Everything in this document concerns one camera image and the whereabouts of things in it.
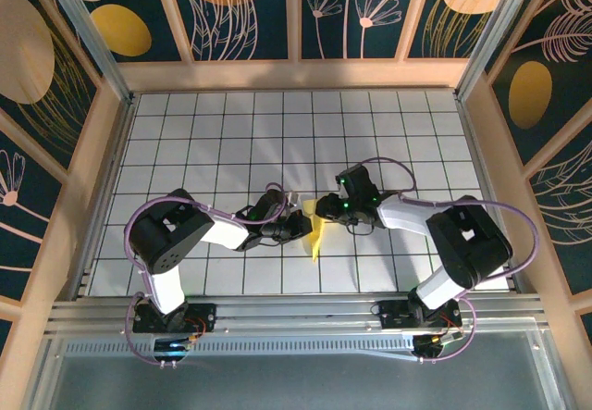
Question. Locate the yellow paper sheet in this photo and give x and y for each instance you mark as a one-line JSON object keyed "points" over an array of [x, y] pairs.
{"points": [[316, 243]]}

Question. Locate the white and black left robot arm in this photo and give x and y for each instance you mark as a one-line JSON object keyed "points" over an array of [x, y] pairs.
{"points": [[226, 234]]}

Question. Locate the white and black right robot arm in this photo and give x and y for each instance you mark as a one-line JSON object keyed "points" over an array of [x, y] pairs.
{"points": [[402, 215]]}

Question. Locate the white grid mat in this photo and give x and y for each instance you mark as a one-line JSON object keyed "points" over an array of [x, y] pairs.
{"points": [[208, 127]]}

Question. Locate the frosted acrylic panel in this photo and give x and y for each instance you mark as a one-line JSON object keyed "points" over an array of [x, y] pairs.
{"points": [[296, 382]]}

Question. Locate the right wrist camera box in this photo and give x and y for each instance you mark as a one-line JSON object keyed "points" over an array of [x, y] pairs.
{"points": [[342, 190]]}

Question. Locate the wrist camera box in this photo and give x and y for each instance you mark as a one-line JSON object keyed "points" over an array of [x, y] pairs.
{"points": [[293, 198], [342, 190]]}

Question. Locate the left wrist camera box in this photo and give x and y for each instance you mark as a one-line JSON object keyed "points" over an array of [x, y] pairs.
{"points": [[293, 198]]}

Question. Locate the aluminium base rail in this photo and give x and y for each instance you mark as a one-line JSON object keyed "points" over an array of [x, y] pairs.
{"points": [[296, 310]]}

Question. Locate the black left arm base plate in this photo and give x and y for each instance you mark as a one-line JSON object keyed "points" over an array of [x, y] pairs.
{"points": [[203, 313]]}

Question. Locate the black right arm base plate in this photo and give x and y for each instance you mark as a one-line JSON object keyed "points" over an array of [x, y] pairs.
{"points": [[393, 315]]}

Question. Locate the aluminium side rail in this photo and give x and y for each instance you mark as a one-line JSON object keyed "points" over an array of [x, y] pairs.
{"points": [[102, 197], [491, 197]]}

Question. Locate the aluminium corner post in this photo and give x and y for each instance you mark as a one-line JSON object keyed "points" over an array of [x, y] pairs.
{"points": [[88, 35], [497, 35]]}

